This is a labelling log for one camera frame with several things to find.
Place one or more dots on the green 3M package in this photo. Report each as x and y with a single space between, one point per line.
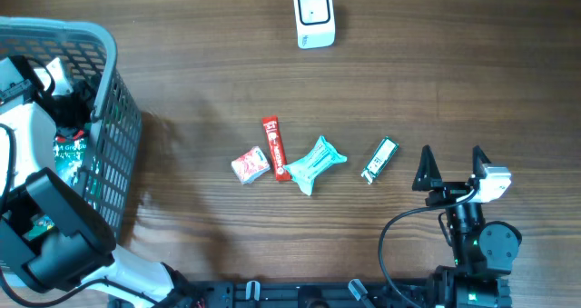
69 157

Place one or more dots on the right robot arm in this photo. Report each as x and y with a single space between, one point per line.
483 251

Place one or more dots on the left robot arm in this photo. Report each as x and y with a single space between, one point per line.
51 238

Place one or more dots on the red white snack packet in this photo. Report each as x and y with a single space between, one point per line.
251 165

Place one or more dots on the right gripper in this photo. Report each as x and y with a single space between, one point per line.
447 191

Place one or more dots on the teal wet wipes pack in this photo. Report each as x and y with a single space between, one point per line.
320 158

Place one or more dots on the white barcode scanner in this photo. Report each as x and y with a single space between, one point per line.
315 23

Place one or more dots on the red stick sachet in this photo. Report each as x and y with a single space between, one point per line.
278 157

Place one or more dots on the grey plastic mesh basket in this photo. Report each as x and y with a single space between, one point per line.
103 179

